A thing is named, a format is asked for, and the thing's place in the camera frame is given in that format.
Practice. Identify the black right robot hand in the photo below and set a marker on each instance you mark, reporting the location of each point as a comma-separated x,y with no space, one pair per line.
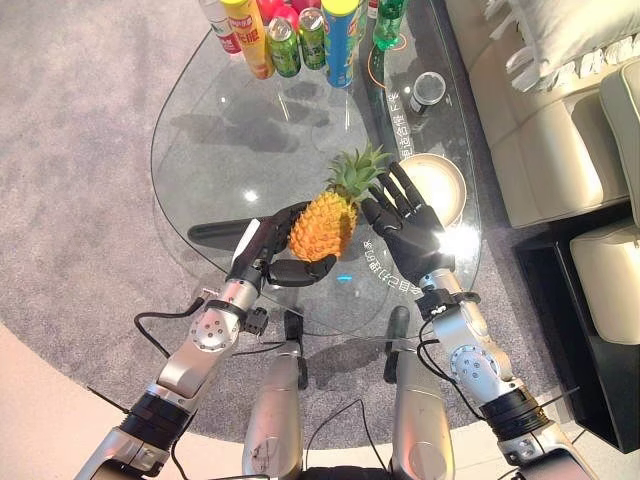
407,235

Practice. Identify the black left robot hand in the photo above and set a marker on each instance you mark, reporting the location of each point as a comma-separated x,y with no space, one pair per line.
280,270

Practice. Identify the orange pineapple with green crown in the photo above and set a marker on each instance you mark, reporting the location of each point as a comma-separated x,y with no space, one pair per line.
325,222

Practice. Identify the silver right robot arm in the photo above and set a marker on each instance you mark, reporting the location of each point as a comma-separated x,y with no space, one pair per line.
480,365

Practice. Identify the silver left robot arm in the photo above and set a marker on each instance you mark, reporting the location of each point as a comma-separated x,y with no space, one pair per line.
195,355

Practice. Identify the cream round plate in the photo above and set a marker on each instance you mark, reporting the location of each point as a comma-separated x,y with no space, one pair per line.
440,187

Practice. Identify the dark left robot foot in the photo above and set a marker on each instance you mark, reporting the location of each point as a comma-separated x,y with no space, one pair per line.
294,325

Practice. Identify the dark robot foot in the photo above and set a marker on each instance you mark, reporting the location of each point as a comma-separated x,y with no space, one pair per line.
398,325
294,325

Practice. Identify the dark right robot foot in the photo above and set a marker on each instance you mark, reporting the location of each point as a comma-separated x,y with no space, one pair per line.
398,325

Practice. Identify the glass coffee table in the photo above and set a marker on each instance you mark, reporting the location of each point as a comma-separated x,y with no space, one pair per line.
240,150

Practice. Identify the silver left robot leg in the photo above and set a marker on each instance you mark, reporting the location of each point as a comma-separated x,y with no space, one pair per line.
274,415

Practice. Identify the silver robot leg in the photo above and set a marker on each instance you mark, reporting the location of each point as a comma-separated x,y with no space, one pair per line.
274,415
417,415

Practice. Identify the cream leather sofa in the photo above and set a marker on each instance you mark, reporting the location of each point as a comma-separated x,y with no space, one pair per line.
550,140

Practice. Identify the silver right robot leg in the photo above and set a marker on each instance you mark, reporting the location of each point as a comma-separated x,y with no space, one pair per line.
417,415

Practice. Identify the black side table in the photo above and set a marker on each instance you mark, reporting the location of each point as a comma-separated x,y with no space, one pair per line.
575,340

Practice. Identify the blue chips tube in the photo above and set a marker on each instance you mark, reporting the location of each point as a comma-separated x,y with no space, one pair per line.
342,42

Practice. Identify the green plastic bottle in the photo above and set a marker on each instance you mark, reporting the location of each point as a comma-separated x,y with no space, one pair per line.
390,22

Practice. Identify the green soda can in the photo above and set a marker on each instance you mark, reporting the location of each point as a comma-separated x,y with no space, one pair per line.
283,47
312,37

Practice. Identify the grey round rug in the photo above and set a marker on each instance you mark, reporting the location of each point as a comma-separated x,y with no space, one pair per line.
75,175

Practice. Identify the yellow chips tube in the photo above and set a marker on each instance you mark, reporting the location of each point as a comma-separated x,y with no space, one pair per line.
250,37

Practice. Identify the white red drink carton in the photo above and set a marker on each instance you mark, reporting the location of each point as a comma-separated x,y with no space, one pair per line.
222,27

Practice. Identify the white fringed cushion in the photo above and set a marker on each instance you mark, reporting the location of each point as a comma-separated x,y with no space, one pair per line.
565,35

